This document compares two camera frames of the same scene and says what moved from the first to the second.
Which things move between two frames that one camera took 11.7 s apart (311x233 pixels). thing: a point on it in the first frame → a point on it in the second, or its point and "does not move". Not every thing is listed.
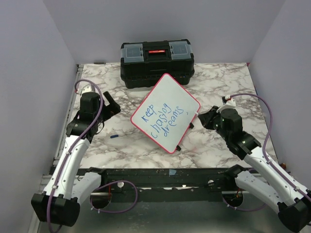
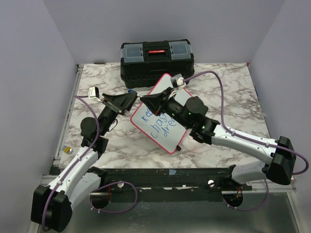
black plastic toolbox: [143, 64] does not move
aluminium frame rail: [45, 179] does not move
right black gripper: [206, 118] → [157, 103]
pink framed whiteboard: [165, 113] does not move
